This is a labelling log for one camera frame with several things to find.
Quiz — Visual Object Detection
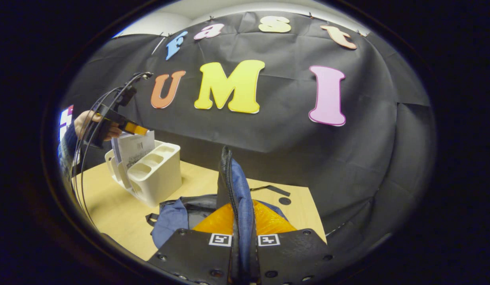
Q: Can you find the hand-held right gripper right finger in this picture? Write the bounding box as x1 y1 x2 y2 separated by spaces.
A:
251 200 334 285

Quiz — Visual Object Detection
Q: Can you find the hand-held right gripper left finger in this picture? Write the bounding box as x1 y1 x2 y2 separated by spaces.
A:
148 202 234 285

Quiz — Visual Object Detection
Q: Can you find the white cover book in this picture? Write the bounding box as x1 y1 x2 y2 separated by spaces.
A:
117 131 155 170

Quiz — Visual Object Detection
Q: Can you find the white plastic bookshelf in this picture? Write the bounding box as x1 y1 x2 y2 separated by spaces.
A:
105 139 182 208

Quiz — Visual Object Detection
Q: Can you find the blue schoolbag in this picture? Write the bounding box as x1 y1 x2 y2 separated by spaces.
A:
146 146 292 285

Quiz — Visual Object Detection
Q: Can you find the computer monitor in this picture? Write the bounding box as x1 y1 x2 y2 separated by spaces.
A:
59 104 74 142

